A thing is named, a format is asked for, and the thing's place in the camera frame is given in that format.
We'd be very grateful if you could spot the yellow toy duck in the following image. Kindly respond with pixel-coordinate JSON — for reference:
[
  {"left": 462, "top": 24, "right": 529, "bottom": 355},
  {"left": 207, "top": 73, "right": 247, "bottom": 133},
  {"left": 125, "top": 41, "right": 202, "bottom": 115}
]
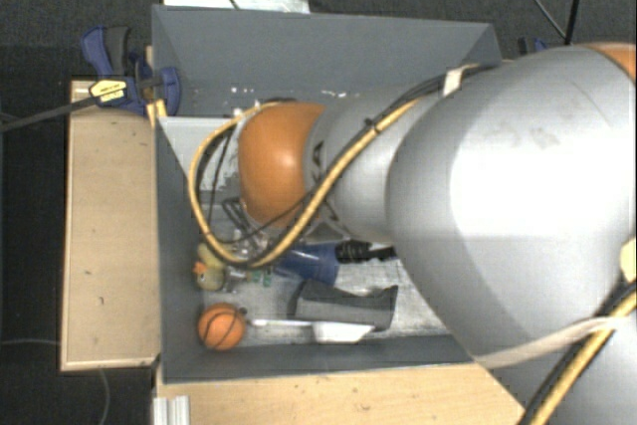
[{"left": 192, "top": 242, "right": 229, "bottom": 293}]

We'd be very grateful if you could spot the orange ball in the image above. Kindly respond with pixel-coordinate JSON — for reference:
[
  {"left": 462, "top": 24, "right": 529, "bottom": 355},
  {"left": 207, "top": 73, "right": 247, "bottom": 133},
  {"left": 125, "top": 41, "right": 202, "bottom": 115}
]
[{"left": 197, "top": 303, "right": 249, "bottom": 352}]

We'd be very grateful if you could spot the pale wood board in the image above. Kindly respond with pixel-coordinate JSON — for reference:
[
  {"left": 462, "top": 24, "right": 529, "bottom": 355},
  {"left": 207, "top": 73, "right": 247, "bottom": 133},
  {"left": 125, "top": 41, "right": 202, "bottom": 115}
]
[{"left": 60, "top": 79, "right": 163, "bottom": 372}]

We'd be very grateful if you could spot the grey metal bin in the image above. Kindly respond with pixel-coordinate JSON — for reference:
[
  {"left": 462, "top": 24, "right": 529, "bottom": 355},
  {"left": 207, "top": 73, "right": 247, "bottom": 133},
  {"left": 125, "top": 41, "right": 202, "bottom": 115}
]
[{"left": 149, "top": 3, "right": 504, "bottom": 384}]

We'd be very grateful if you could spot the black cylinder on white bracket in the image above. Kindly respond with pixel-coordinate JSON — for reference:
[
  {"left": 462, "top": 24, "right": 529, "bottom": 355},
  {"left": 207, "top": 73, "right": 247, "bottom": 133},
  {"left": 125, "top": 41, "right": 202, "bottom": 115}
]
[{"left": 322, "top": 208, "right": 398, "bottom": 264}]

